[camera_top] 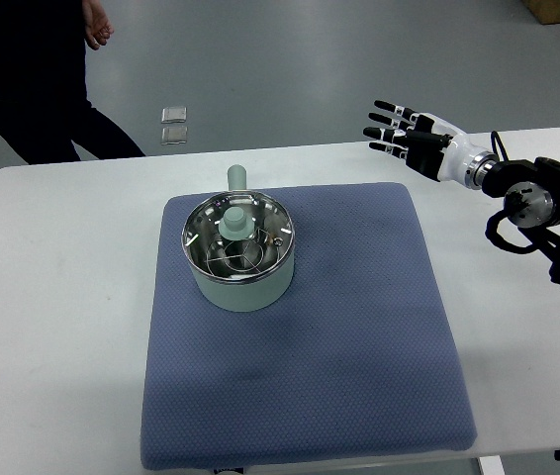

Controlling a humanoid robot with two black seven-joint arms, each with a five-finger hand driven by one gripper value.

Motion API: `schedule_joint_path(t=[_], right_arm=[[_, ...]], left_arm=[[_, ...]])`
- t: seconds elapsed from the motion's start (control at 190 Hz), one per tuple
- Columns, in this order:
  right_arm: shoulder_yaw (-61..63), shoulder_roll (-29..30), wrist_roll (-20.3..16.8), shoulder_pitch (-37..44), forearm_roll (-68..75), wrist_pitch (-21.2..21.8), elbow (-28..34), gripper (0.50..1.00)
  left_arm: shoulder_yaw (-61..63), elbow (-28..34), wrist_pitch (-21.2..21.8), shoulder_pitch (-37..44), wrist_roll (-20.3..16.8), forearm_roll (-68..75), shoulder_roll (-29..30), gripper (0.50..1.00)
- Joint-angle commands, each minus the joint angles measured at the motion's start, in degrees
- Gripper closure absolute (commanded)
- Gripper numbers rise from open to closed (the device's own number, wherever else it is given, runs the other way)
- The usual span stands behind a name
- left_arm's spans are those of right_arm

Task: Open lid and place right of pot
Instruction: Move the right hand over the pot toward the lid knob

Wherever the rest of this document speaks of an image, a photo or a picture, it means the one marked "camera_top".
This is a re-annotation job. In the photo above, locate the mint green steel pot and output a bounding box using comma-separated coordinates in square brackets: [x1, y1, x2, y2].
[181, 164, 296, 312]

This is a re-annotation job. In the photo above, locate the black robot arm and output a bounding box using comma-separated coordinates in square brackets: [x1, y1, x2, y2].
[363, 100, 560, 285]

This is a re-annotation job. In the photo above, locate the blue textured mat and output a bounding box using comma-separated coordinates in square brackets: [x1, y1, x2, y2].
[140, 183, 477, 470]

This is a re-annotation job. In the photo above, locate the lower metal floor plate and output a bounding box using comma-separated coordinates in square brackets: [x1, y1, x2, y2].
[160, 125, 188, 145]

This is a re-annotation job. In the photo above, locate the person in dark clothes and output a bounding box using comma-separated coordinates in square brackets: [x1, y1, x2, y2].
[0, 1, 143, 165]

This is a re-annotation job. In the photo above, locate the metal floor plate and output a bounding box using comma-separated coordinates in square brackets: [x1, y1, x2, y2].
[161, 106, 187, 124]
[160, 125, 188, 145]

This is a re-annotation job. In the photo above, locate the person's bare hand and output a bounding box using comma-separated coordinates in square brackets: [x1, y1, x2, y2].
[82, 0, 114, 50]

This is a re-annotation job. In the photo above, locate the white table leg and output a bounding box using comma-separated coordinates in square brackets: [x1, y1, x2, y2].
[477, 455, 506, 475]

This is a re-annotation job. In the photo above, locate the glass lid with green knob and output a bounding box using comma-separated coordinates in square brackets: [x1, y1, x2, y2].
[181, 191, 295, 285]

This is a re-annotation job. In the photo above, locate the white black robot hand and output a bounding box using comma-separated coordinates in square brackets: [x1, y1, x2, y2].
[363, 100, 499, 189]

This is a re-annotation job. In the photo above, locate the upper metal floor plate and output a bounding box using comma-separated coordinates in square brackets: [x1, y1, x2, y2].
[161, 106, 187, 124]

